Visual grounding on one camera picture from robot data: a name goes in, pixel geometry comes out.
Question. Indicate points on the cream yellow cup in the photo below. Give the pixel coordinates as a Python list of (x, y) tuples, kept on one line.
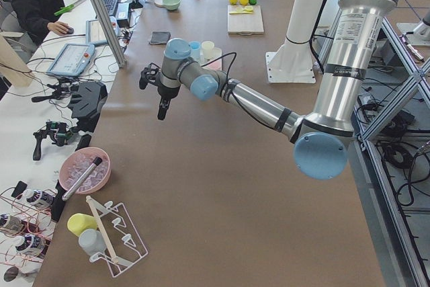
[(207, 48)]

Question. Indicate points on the black stand plate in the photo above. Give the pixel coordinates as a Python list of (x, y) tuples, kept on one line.
[(86, 104)]

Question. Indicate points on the frosted cup on rack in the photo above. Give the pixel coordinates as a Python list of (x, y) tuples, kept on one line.
[(91, 241)]

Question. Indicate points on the green bowl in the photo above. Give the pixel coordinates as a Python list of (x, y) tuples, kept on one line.
[(171, 5)]

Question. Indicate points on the grey folded cloth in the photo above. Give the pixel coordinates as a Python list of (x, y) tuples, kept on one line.
[(159, 38)]

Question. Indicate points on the wooden cutting board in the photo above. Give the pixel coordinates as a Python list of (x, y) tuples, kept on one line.
[(245, 24)]

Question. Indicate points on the yellow plastic knife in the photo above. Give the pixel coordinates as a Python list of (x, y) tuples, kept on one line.
[(233, 13)]

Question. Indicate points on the yellow cup on rack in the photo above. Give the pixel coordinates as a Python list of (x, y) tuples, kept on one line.
[(79, 222)]

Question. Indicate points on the cream rabbit tray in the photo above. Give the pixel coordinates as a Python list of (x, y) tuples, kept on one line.
[(217, 55)]

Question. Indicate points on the blue cup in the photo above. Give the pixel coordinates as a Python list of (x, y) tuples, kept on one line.
[(195, 50)]

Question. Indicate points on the bottle in copper rack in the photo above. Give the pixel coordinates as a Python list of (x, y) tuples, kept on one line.
[(38, 198)]

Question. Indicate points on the pink cup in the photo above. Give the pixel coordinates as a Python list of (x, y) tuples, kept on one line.
[(215, 65)]

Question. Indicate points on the teach pendant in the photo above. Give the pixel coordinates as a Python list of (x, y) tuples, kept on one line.
[(72, 60), (94, 32)]

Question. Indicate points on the aluminium frame post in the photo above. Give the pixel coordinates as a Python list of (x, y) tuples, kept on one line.
[(107, 28)]

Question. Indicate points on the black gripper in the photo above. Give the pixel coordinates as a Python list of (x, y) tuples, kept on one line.
[(166, 92)]

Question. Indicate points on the white wire drying rack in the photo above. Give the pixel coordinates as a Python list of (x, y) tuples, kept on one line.
[(124, 245)]

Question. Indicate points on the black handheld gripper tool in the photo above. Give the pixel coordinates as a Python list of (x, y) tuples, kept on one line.
[(59, 133)]

